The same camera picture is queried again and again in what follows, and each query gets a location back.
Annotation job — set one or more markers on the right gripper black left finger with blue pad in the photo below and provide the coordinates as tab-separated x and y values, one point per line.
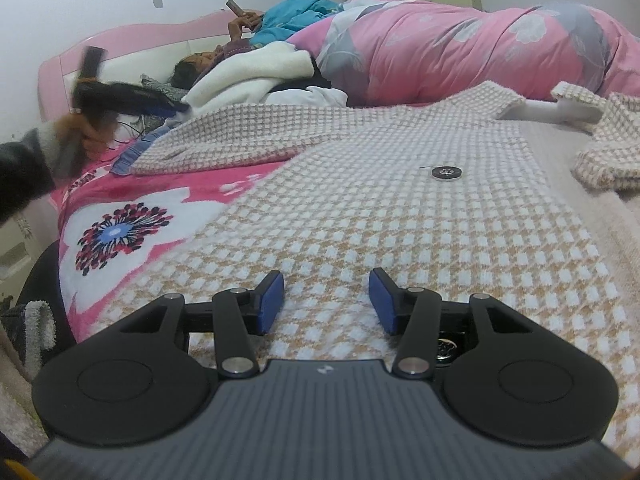
150	373

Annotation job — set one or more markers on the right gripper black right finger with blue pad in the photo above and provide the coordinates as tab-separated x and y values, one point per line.
498	372

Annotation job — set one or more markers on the beige white houndstooth cardigan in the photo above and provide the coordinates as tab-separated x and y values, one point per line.
450	196

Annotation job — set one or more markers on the operator left hand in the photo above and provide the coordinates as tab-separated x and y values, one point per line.
77	135

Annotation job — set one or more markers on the blue denim garment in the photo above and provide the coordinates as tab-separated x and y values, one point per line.
122	165

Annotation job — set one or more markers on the pink bed headboard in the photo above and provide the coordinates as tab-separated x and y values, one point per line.
131	51

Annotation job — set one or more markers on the pink floral bed sheet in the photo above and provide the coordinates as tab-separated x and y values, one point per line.
125	219

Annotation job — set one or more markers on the white fleece blanket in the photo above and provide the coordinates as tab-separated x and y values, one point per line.
273	64

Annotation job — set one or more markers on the blue crumpled cloth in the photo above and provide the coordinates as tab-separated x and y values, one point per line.
283	20

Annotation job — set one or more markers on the pink grey floral duvet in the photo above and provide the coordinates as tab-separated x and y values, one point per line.
389	52

